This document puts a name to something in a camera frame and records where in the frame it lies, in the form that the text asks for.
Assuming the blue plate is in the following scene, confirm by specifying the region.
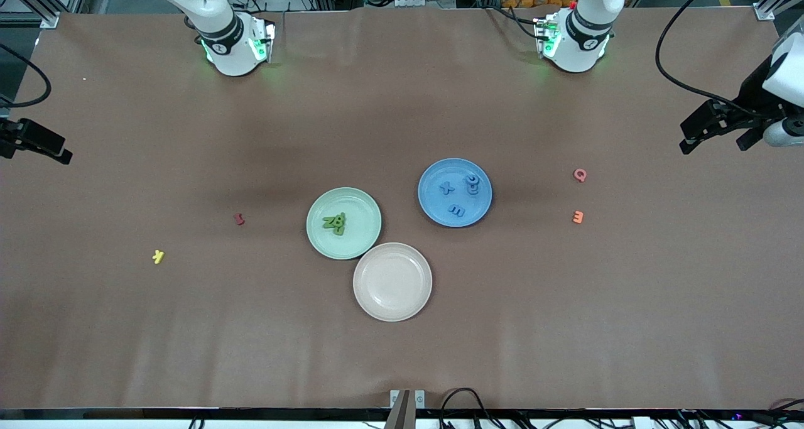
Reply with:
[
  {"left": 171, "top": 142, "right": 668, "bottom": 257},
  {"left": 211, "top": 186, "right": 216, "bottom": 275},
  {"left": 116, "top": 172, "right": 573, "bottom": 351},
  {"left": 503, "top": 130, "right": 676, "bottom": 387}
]
[{"left": 418, "top": 158, "right": 494, "bottom": 229}]

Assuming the light green plate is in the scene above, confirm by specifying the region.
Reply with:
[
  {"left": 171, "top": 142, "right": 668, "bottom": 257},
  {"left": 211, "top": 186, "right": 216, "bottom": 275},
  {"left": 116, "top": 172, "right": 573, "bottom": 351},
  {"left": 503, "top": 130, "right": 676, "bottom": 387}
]
[{"left": 306, "top": 187, "right": 383, "bottom": 261}]

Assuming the pale pink plate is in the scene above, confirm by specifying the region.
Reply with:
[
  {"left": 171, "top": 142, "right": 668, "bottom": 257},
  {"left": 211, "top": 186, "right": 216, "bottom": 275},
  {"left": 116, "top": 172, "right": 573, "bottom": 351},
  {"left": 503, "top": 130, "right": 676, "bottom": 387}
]
[{"left": 352, "top": 242, "right": 433, "bottom": 323}]

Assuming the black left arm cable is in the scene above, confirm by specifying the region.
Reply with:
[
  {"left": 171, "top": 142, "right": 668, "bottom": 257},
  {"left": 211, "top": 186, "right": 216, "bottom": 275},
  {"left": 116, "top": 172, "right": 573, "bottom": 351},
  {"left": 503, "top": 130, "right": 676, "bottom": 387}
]
[{"left": 655, "top": 0, "right": 761, "bottom": 114}]

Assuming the black base cable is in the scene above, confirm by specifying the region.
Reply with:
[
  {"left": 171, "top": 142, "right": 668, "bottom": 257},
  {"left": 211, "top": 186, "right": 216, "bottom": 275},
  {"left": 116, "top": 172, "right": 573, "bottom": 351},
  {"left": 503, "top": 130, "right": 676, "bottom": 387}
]
[{"left": 474, "top": 0, "right": 542, "bottom": 28}]

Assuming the black cable loop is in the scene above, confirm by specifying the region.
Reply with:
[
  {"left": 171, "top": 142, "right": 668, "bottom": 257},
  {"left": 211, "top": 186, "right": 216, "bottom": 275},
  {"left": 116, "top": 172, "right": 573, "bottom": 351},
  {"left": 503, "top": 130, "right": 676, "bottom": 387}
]
[{"left": 438, "top": 388, "right": 503, "bottom": 429}]

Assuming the small metal bracket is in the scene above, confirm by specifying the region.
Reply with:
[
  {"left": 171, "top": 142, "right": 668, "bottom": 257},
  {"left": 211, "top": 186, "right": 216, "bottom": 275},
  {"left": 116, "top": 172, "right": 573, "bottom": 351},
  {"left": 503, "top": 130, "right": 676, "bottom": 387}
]
[{"left": 389, "top": 389, "right": 426, "bottom": 429}]

